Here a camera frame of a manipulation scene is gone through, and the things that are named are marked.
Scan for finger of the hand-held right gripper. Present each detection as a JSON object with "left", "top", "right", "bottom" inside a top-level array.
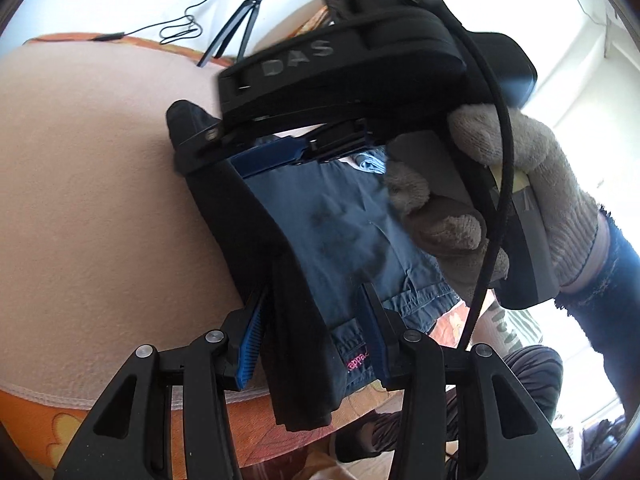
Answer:
[
  {"left": 166, "top": 100, "right": 232, "bottom": 176},
  {"left": 231, "top": 117, "right": 376, "bottom": 179}
]

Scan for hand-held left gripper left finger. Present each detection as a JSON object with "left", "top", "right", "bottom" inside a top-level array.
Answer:
[{"left": 52, "top": 290, "right": 273, "bottom": 480}]

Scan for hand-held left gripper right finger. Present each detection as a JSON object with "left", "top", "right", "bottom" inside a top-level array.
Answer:
[{"left": 361, "top": 282, "right": 581, "bottom": 480}]

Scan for black pants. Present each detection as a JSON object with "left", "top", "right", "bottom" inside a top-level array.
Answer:
[{"left": 187, "top": 145, "right": 461, "bottom": 433}]

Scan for person's right hand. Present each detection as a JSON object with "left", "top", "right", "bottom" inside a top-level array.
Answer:
[{"left": 385, "top": 102, "right": 601, "bottom": 306}]

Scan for light blue folded jeans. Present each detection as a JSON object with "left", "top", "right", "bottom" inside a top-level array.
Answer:
[{"left": 350, "top": 152, "right": 388, "bottom": 173}]

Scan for pink blanket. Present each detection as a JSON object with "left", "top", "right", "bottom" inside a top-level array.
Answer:
[{"left": 0, "top": 42, "right": 281, "bottom": 406}]

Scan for green white striped pillow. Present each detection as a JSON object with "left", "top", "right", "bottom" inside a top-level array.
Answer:
[{"left": 482, "top": 300, "right": 543, "bottom": 361}]

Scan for black mini tripod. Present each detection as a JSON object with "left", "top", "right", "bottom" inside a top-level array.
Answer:
[{"left": 196, "top": 0, "right": 273, "bottom": 68}]

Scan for black ring light cable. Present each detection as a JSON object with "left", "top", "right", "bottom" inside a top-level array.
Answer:
[{"left": 90, "top": 0, "right": 261, "bottom": 43}]

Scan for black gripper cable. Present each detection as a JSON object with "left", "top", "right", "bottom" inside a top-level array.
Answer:
[{"left": 430, "top": 2, "right": 516, "bottom": 353}]

